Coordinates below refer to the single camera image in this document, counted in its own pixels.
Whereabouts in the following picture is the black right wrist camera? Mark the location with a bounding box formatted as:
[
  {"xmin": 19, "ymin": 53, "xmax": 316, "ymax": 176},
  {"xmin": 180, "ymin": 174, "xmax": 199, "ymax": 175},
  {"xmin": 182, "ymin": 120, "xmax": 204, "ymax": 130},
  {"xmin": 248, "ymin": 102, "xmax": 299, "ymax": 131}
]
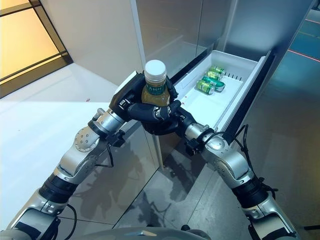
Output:
[{"xmin": 184, "ymin": 139, "xmax": 201, "ymax": 156}]

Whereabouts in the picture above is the amber lit panel black frame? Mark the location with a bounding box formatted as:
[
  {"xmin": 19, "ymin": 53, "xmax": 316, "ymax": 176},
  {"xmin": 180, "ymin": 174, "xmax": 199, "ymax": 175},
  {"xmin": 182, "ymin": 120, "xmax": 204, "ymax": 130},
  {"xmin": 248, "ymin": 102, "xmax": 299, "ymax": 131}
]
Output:
[{"xmin": 0, "ymin": 0, "xmax": 73, "ymax": 92}]

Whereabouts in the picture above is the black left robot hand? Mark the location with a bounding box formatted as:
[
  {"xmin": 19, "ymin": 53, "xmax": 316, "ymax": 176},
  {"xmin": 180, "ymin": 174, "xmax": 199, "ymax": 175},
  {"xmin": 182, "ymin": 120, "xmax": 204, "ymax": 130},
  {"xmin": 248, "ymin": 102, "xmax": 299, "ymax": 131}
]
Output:
[{"xmin": 109, "ymin": 70, "xmax": 179, "ymax": 124}]

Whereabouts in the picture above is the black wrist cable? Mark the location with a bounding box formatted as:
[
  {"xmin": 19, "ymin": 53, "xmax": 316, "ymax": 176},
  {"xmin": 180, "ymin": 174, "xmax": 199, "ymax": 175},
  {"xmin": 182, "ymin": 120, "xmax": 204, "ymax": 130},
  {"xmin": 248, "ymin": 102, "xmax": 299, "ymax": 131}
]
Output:
[
  {"xmin": 207, "ymin": 124, "xmax": 278, "ymax": 193},
  {"xmin": 93, "ymin": 146, "xmax": 114, "ymax": 169}
]

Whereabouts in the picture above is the white pull-out fridge drawer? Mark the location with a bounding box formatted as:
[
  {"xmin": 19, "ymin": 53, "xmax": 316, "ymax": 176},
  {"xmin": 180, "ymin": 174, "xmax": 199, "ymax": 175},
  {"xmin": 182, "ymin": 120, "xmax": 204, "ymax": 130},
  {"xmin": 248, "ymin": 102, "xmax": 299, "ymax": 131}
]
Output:
[{"xmin": 172, "ymin": 49, "xmax": 276, "ymax": 141}]

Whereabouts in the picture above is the stainless steel fridge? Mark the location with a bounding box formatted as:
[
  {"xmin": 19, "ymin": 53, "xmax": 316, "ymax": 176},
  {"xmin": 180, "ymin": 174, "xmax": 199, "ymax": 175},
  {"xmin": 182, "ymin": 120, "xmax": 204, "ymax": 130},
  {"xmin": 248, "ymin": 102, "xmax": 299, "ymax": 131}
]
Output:
[{"xmin": 136, "ymin": 0, "xmax": 238, "ymax": 173}]

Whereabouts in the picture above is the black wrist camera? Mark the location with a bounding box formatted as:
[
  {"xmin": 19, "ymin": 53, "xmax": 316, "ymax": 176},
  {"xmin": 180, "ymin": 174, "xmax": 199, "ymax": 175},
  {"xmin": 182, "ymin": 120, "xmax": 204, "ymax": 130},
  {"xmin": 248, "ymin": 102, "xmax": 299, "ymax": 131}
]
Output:
[
  {"xmin": 184, "ymin": 139, "xmax": 201, "ymax": 156},
  {"xmin": 109, "ymin": 129, "xmax": 126, "ymax": 148}
]

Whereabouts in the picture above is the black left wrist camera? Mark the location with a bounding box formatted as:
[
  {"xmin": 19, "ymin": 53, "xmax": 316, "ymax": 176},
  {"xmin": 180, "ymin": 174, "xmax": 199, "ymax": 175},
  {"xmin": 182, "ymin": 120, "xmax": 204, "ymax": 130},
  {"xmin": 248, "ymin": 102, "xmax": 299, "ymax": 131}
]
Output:
[{"xmin": 109, "ymin": 129, "xmax": 126, "ymax": 148}]

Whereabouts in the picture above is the white counter cabinet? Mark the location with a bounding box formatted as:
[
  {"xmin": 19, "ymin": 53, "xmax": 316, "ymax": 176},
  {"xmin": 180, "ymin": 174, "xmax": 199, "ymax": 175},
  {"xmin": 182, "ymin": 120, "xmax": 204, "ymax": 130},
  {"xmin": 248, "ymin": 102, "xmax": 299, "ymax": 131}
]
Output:
[{"xmin": 0, "ymin": 62, "xmax": 161, "ymax": 240}]

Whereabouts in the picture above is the dark green drink can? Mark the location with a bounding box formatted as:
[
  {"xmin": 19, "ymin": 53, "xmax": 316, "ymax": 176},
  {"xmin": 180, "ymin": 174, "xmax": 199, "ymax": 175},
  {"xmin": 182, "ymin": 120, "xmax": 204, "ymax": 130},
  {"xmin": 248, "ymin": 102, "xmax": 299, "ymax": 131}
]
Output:
[{"xmin": 201, "ymin": 76, "xmax": 226, "ymax": 91}]

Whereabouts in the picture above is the tea bottle with white cap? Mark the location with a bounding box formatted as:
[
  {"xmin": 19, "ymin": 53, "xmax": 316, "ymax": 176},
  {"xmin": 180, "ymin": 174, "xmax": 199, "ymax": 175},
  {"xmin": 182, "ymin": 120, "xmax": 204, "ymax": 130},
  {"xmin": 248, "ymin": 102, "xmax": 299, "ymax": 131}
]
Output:
[{"xmin": 141, "ymin": 59, "xmax": 172, "ymax": 106}]

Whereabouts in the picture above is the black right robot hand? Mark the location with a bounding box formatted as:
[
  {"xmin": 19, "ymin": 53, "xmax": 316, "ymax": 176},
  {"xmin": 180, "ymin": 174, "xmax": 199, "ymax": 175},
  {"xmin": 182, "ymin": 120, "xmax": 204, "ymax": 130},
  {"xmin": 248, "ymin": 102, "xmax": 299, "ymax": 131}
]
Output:
[{"xmin": 139, "ymin": 99, "xmax": 201, "ymax": 138}]

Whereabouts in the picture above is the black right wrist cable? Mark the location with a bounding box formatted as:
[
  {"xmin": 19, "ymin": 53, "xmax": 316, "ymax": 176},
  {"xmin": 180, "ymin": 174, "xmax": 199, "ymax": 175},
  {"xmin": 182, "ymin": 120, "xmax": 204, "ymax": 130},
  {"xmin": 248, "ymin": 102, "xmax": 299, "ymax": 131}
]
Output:
[{"xmin": 207, "ymin": 124, "xmax": 278, "ymax": 193}]

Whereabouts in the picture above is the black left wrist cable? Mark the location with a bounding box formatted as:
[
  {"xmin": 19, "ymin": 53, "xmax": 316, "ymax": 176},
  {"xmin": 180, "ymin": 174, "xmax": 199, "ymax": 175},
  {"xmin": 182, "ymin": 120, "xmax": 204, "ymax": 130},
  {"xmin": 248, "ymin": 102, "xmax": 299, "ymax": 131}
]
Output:
[{"xmin": 93, "ymin": 146, "xmax": 114, "ymax": 169}]

